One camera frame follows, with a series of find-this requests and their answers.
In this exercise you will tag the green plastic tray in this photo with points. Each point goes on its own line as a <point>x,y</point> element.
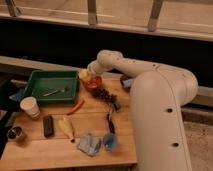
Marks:
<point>41,82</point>

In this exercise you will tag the yellow banana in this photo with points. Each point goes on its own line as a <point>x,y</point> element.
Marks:
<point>67,128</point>

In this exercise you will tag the purple bowl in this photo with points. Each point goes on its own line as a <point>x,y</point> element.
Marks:
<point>125,77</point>

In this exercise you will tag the small metal cup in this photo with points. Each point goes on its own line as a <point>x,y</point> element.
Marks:
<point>16,134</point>

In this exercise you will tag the blue object at tray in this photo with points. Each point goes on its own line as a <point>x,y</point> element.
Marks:
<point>17,96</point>

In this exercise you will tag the red bowl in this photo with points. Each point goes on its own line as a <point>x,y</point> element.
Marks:
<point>93,83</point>

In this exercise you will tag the white paper cup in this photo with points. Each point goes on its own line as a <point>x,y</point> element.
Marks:
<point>30,106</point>

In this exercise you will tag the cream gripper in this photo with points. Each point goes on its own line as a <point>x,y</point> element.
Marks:
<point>86,75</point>

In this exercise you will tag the blue sponge in bowl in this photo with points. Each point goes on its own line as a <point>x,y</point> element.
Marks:
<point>127,83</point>

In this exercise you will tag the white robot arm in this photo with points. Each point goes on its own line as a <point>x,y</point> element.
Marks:
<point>157,94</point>

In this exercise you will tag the crumpled blue cloth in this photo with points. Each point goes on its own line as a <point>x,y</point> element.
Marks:
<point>89,144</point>

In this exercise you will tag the blue measuring scoop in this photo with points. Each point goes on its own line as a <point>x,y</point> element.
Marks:
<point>109,141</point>

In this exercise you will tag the black rectangular remote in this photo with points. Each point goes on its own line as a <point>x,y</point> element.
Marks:
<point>48,126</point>

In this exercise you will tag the bunch of dark grapes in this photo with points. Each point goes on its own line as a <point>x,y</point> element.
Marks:
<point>104,95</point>

